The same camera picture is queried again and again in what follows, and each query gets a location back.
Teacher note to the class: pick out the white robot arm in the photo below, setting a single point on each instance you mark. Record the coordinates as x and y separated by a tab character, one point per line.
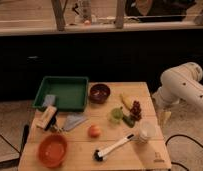
180	82

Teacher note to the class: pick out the green plastic tray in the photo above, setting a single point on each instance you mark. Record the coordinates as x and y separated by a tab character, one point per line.
70	93

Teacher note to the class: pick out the green pear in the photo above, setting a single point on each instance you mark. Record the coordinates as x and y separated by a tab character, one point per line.
116	115

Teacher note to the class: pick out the wooden scrub brush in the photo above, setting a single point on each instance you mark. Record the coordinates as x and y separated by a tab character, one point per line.
46	117

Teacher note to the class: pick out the orange plastic bowl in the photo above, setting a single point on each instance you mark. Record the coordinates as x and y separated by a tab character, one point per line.
52	150

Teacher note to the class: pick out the grey folded cloth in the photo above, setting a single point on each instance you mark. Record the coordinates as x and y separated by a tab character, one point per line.
72	121

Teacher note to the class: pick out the red apple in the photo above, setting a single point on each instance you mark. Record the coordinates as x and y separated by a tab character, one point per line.
94	131

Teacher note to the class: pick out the yellow banana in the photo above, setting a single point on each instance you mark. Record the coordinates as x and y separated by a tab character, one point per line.
126	101

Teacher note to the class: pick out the dark green cucumber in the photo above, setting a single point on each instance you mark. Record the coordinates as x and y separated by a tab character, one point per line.
128	121

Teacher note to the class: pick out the dark red bowl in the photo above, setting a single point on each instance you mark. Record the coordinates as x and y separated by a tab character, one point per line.
99	93

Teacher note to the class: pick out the white plastic cup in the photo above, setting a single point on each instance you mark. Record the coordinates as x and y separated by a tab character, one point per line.
146	131

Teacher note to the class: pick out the white handled dish brush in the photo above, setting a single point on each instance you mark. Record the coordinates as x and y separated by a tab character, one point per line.
99	155

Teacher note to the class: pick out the red grape bunch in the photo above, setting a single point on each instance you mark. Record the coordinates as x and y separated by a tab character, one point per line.
136	111

